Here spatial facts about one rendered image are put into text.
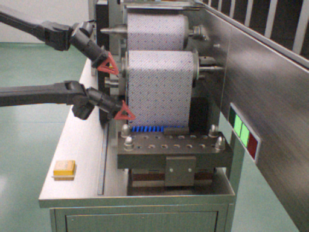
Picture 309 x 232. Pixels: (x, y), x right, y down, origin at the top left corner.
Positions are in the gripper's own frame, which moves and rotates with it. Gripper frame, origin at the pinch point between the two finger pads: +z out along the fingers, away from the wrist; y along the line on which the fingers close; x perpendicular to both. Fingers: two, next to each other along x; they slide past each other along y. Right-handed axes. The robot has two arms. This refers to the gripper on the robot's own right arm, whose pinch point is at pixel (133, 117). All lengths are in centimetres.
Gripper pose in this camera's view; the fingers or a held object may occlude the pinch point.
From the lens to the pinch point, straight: 129.0
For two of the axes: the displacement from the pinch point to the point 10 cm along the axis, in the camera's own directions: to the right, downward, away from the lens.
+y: 0.8, 4.3, -9.0
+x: 5.3, -7.8, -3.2
